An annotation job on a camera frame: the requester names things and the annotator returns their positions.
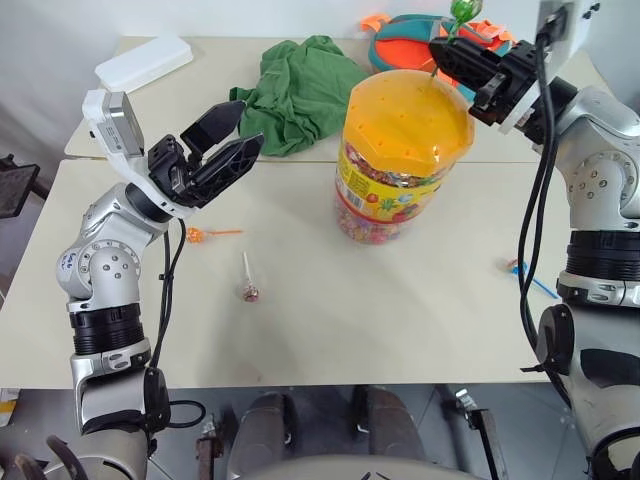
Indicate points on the black flat object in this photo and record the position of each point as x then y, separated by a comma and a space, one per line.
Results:
15, 187

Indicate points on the rusty metal bracket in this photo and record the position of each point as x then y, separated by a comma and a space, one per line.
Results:
206, 445

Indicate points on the lollipop with blue stick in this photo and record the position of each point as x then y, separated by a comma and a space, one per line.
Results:
505, 264

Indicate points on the green lollipop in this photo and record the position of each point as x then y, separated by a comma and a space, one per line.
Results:
465, 10

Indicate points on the yellow and white packet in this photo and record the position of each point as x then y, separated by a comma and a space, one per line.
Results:
7, 407

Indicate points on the pink lollipop with white stick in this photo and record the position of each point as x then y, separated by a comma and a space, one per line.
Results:
249, 294

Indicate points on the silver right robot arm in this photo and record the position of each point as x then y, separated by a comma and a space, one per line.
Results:
600, 165

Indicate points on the white rectangular box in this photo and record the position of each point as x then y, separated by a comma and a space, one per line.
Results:
145, 60

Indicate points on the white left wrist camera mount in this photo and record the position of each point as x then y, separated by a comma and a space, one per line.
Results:
115, 127

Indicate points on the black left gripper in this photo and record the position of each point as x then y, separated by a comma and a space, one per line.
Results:
170, 167

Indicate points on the dark rounded shape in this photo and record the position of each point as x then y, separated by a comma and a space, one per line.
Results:
387, 420
262, 430

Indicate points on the orange lollipop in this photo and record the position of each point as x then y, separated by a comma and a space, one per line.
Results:
194, 235

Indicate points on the candy jar with orange lid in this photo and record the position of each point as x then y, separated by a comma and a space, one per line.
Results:
405, 130

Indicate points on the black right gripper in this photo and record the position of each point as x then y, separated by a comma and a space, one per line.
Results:
522, 70

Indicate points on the dark curved hoops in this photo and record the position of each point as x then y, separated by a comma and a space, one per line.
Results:
30, 462

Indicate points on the green cloth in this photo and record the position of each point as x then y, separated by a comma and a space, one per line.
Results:
300, 95

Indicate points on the black table leg with clamp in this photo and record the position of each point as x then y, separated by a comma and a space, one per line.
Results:
482, 430

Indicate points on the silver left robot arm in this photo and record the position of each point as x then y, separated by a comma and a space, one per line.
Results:
107, 270

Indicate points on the orange and teal bag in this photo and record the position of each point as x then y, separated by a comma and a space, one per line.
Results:
400, 45

